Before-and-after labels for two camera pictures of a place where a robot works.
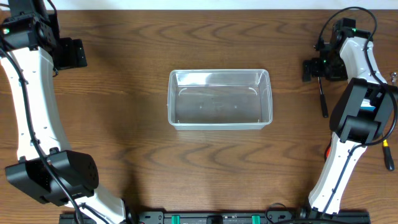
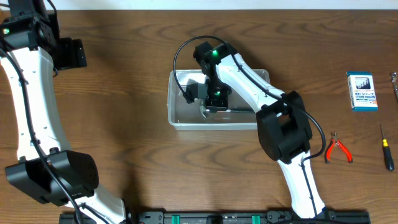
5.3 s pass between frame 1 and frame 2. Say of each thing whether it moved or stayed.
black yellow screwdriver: stayed
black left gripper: stayed
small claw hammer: moved
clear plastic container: stayed
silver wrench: stayed
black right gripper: moved
